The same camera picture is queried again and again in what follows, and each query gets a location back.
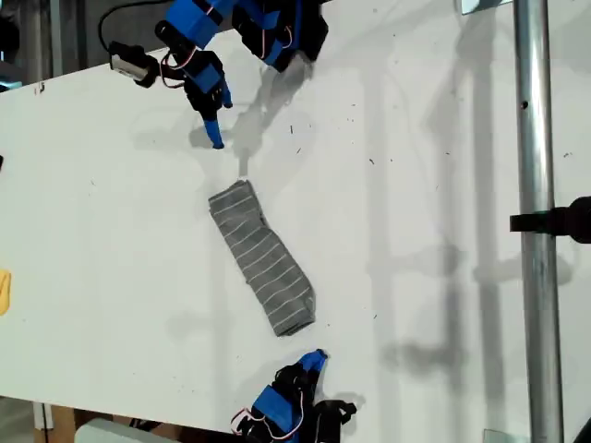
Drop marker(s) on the grey white-striped towel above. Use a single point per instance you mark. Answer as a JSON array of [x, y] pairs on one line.
[[265, 263]]

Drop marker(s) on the white box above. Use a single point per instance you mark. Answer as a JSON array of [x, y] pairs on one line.
[[115, 434]]

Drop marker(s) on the wooden table support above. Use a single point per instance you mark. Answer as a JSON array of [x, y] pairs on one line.
[[62, 424]]

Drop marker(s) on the yellow object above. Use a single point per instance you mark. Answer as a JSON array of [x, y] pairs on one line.
[[4, 293]]

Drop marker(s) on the black clamp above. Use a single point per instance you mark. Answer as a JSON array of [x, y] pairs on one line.
[[554, 220]]

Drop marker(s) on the steel post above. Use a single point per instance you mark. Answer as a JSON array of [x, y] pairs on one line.
[[538, 277]]

